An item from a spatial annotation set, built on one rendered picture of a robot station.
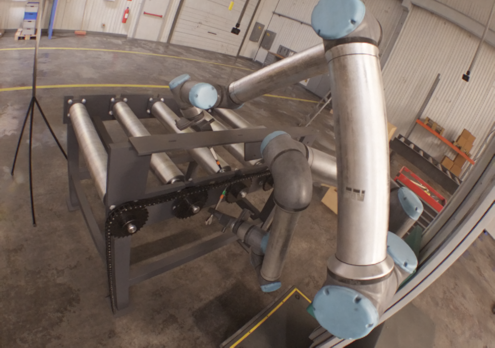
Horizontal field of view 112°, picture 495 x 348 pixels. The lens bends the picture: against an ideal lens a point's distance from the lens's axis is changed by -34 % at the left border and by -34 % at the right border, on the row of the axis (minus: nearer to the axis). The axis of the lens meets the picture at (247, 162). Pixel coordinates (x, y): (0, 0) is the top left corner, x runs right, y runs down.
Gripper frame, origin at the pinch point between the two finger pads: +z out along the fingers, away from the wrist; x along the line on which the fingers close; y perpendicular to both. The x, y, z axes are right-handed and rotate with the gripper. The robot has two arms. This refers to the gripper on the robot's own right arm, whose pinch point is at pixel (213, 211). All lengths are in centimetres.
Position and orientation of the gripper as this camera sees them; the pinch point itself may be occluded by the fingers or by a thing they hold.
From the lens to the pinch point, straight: 125.1
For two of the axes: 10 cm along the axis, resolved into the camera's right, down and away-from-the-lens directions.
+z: -8.0, -3.6, 4.8
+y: -4.6, 8.8, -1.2
